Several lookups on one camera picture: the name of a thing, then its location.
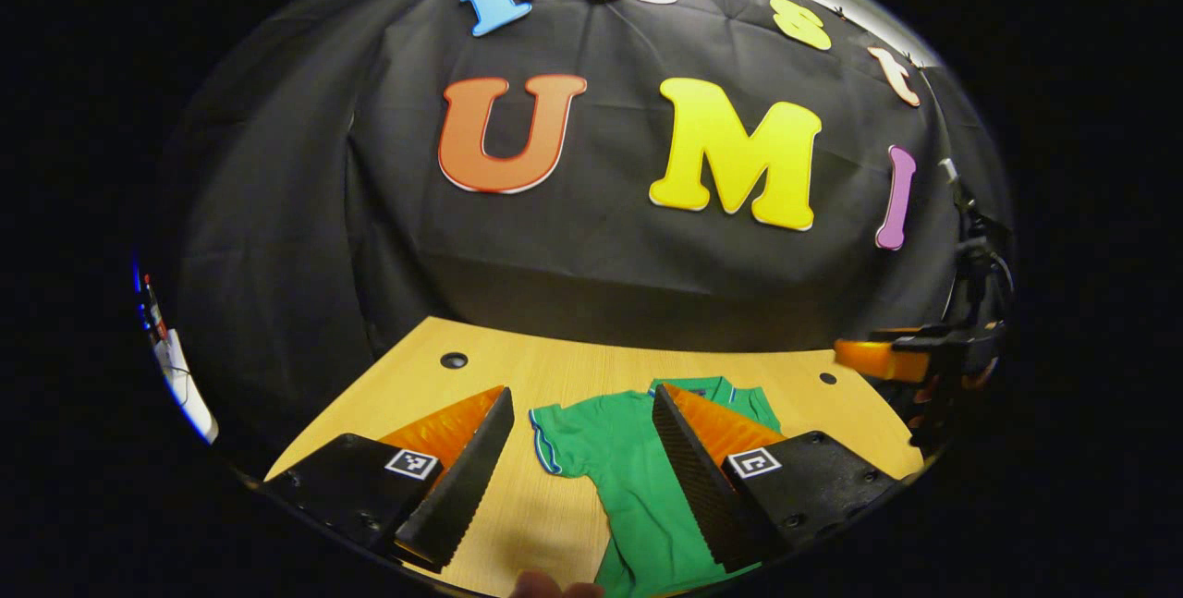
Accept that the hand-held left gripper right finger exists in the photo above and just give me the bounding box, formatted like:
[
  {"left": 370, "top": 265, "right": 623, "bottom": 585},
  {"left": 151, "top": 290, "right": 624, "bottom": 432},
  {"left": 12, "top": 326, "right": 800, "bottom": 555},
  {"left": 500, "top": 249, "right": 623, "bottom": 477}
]
[{"left": 652, "top": 384, "right": 902, "bottom": 573}]

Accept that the green T-shirt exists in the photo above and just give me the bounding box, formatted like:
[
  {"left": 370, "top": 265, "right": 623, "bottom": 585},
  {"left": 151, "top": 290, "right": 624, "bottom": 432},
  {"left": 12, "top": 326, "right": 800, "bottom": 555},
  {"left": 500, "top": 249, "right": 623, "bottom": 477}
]
[{"left": 529, "top": 376, "right": 782, "bottom": 598}]

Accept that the black backdrop cloth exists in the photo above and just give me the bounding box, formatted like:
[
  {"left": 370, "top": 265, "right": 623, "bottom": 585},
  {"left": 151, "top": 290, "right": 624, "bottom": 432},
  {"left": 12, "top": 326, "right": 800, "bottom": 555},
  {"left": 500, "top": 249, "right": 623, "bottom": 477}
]
[{"left": 157, "top": 0, "right": 1013, "bottom": 451}]

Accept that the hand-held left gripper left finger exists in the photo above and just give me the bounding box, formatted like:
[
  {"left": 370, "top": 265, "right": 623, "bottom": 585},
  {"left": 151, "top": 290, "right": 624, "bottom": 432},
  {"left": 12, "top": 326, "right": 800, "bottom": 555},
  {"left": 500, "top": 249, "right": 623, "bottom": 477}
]
[{"left": 263, "top": 385, "right": 516, "bottom": 573}]

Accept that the white panel with cables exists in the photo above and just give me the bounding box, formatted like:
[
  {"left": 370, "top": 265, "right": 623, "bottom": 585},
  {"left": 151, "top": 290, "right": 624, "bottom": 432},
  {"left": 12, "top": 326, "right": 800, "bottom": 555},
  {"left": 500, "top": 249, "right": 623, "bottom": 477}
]
[{"left": 139, "top": 275, "right": 220, "bottom": 444}]

